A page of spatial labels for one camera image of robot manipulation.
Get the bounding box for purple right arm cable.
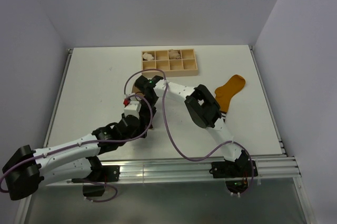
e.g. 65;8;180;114
123;68;255;197

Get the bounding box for cream rolled sock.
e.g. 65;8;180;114
142;52;155;61

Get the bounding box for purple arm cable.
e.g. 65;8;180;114
123;68;255;197
0;96;155;203

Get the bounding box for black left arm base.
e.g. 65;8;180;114
71;165;120;203

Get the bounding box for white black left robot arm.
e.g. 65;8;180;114
1;101;156;200

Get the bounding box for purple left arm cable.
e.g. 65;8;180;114
0;96;155;203

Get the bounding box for aluminium front frame rails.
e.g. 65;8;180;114
38;157;301;187

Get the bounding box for wooden compartment tray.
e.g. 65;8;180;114
141;49;199;78

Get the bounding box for mustard orange sock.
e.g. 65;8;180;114
215;75;246;121

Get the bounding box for tan ribbed sock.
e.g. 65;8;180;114
132;85;144;97

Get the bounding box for aluminium table edge rail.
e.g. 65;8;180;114
43;48;74;148

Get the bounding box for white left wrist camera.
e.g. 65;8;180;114
123;98;141;119

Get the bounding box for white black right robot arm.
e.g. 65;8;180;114
134;76;253;177

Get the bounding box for beige rolled sock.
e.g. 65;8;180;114
168;49;182;60

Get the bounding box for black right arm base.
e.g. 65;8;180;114
209;161;259;197

